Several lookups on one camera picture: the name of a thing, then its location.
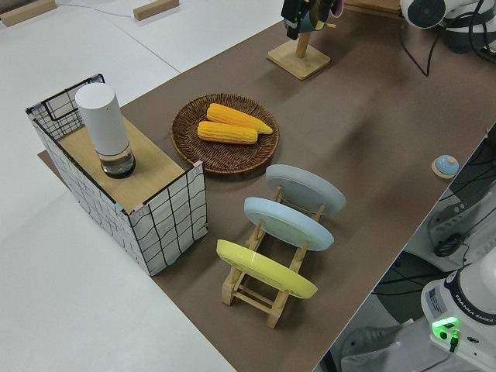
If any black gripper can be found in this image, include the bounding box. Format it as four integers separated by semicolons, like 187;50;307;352
281;0;312;40

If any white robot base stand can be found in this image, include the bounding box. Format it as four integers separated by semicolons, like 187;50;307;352
321;309;496;372

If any dark blue mug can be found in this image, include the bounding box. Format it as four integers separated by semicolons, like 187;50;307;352
298;0;330;34

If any wooden mug tree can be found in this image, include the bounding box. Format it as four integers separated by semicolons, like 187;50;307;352
266;0;332;81

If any yellow corn cob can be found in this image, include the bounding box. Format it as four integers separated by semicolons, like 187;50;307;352
197;121;259;146
206;102;274;136

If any brown table mat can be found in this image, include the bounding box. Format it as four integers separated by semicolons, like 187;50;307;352
37;0;496;372

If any wooden block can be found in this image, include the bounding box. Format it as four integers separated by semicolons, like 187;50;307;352
0;0;56;27
133;0;181;22

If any round wicker basket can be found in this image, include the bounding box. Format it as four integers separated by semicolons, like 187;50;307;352
170;92;281;175

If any grey plate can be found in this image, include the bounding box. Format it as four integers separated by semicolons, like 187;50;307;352
265;164;346;218

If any light blue plate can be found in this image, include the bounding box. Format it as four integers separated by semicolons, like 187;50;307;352
243;197;335;252

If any blue dome with wooden knob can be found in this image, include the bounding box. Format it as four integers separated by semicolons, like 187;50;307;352
431;153;460;180

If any white cylinder with dark base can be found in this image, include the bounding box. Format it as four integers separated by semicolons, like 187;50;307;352
74;84;136;180

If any yellow plate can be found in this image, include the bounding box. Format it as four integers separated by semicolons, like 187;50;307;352
215;239;319;300

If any wooden dish rack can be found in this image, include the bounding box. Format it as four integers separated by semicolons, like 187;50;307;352
220;185;330;329

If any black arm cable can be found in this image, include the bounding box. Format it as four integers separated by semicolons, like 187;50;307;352
400;21;496;78

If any wire grid storage box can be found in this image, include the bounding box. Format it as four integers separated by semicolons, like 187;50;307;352
25;72;209;277

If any black coiled cable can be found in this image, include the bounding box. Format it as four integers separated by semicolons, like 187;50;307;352
432;232;462;257

